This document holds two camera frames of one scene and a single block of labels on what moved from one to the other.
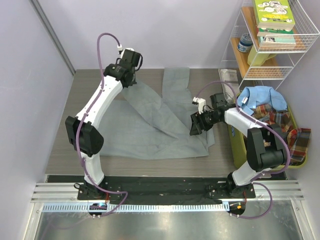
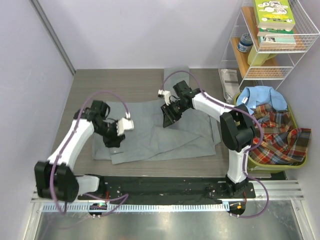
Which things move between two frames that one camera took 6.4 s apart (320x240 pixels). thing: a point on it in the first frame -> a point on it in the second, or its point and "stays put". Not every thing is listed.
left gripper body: (133, 81) -> (109, 133)
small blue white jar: (246, 43) stays put
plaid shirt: (298, 138) stays put
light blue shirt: (250, 97) stays put
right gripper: (196, 128) -> (169, 119)
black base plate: (100, 192) stays put
